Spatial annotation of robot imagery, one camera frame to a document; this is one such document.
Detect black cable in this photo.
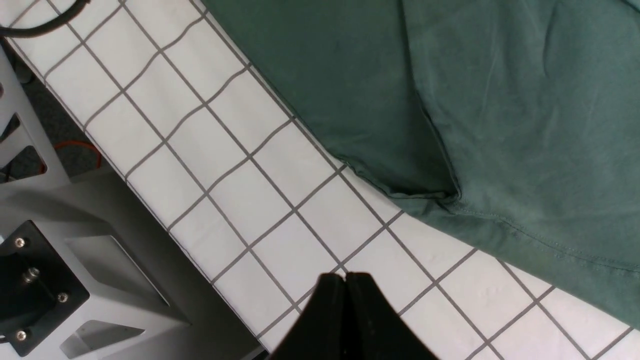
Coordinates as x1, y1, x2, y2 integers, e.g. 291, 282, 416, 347
0, 0, 92, 39

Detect white grid tablecloth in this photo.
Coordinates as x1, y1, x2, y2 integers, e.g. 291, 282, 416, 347
8, 0, 640, 360

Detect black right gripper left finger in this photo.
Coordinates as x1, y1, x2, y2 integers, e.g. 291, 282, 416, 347
270, 273, 346, 360

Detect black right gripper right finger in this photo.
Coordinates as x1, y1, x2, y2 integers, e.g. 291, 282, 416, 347
346, 272, 438, 360

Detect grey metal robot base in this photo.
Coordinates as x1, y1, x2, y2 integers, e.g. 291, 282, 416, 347
1, 52, 264, 360

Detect green long-sleeved shirt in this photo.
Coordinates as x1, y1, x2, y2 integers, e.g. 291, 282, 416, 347
205, 0, 640, 329

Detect orange cable on floor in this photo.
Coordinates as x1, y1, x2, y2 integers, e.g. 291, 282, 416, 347
54, 141, 103, 171

